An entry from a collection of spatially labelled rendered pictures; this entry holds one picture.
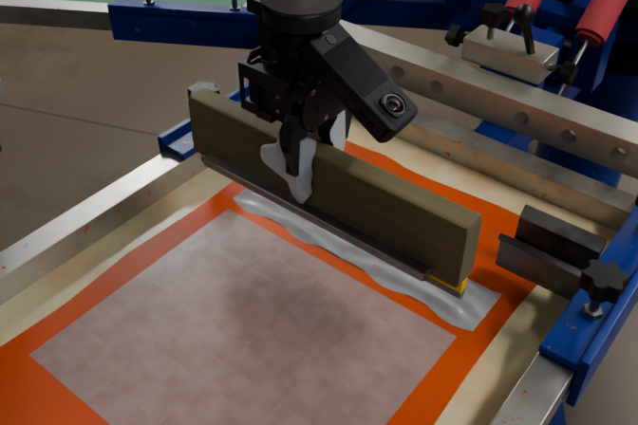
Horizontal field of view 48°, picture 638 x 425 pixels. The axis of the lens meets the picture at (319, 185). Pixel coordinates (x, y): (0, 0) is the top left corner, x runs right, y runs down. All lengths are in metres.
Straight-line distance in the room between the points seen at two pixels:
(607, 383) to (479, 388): 1.31
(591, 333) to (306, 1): 0.43
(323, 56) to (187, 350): 0.34
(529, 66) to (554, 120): 0.09
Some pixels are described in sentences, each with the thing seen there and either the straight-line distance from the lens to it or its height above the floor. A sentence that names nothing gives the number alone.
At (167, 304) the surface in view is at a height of 0.95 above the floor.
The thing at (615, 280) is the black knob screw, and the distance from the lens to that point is 0.75.
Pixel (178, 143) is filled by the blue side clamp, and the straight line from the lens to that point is 0.99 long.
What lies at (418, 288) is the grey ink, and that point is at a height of 0.96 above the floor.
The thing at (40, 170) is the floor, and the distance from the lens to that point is 2.74.
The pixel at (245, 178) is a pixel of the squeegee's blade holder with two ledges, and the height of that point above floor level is 1.08.
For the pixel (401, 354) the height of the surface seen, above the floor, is 0.95.
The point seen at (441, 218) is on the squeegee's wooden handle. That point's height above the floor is 1.14.
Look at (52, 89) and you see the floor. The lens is 3.21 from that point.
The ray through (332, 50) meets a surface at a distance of 0.65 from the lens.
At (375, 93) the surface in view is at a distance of 0.64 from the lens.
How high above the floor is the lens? 1.56
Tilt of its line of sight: 39 degrees down
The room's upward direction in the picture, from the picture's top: straight up
